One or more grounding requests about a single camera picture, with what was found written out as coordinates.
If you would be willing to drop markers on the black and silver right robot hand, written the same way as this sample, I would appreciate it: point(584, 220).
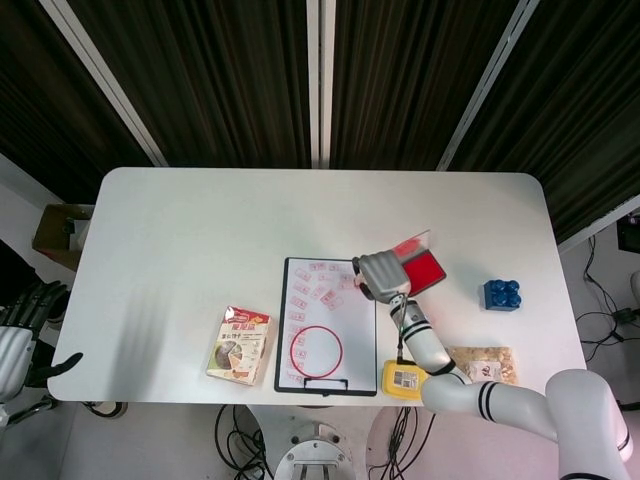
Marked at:
point(382, 275)

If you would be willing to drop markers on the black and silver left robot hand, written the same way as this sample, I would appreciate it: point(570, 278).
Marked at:
point(15, 355)

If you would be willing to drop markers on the red ink pad case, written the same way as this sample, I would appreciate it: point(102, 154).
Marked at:
point(425, 272)

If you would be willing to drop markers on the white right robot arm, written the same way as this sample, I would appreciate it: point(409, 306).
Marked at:
point(500, 400)

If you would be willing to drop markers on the grey round robot base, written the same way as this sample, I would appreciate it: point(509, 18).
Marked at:
point(316, 452)

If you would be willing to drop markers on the black clipboard with white paper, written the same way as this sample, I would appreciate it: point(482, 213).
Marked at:
point(350, 340)

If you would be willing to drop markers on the yellow lidded container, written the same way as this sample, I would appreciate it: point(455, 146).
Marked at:
point(400, 381)

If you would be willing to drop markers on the blue building block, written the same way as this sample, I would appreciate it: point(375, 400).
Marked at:
point(502, 295)

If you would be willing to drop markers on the brown cardboard box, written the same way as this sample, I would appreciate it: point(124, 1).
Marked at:
point(50, 235)

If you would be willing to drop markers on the clear bag of snacks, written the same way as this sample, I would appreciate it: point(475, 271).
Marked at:
point(492, 365)

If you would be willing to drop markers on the printed snack box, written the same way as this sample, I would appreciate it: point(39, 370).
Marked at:
point(240, 347)

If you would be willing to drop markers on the dark pleated curtain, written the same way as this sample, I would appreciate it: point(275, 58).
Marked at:
point(210, 75)
point(410, 75)

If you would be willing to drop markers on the white frame post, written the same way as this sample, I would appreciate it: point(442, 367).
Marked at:
point(487, 85)
point(320, 80)
point(107, 80)

